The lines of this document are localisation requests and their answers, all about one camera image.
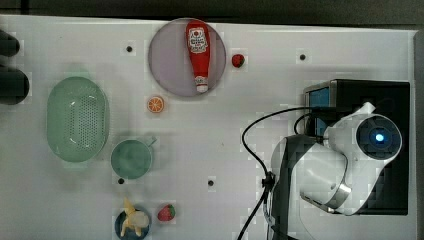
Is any black toaster oven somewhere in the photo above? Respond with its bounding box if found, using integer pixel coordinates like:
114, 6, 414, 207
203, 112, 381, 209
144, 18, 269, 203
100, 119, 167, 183
302, 79, 410, 215

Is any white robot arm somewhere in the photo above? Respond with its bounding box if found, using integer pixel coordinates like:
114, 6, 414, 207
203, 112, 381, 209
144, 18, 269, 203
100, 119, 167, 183
267, 102, 403, 240

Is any orange slice toy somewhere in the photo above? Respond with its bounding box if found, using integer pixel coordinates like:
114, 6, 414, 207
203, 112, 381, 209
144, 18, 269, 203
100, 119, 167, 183
147, 96, 165, 113

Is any strawberry near plate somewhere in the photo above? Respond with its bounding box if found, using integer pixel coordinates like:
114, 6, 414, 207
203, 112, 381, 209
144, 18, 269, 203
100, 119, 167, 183
232, 54, 245, 68

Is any grey round plate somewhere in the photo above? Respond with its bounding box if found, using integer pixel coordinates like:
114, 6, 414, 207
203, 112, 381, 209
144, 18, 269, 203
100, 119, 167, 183
148, 18, 226, 97

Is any red ketchup bottle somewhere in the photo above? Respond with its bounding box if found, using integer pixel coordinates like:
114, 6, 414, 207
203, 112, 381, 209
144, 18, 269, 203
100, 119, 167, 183
185, 20, 211, 93

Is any strawberry near blue bowl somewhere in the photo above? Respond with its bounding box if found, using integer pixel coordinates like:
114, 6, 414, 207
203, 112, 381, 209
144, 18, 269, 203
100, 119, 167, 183
157, 204, 176, 222

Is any peeled banana toy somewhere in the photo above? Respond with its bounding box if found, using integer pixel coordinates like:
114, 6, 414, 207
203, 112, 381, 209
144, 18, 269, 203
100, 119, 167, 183
120, 197, 150, 237

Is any small blue bowl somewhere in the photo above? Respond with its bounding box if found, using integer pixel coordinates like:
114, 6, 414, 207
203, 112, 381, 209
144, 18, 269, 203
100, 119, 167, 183
114, 211, 151, 240

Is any green oval colander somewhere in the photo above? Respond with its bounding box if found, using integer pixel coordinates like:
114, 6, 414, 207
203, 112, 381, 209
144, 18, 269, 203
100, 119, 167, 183
47, 77, 109, 163

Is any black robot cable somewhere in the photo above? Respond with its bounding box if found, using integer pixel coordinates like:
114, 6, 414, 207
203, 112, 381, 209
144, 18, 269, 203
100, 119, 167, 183
236, 106, 316, 240

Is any green cup with handle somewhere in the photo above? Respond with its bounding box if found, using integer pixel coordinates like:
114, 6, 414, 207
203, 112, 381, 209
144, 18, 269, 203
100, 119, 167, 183
111, 136, 157, 180

